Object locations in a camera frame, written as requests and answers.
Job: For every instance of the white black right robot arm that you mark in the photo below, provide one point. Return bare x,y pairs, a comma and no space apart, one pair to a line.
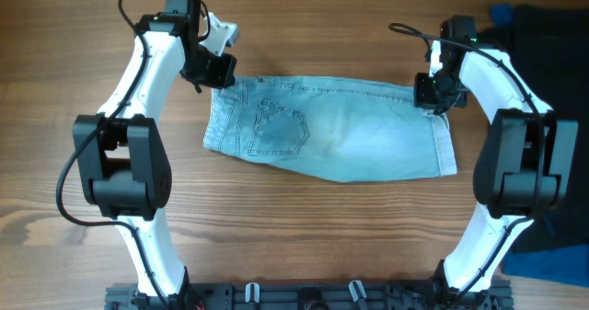
524,165

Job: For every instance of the light blue denim shorts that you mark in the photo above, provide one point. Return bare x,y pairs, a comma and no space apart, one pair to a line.
335,128

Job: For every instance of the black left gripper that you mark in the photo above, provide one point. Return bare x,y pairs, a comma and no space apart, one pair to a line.
224,75

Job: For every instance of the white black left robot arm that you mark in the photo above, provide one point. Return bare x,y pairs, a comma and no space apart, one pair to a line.
122,162

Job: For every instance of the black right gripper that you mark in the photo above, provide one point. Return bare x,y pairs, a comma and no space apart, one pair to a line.
422,98

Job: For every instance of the blue cloth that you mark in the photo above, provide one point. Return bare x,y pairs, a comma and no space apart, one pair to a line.
549,50

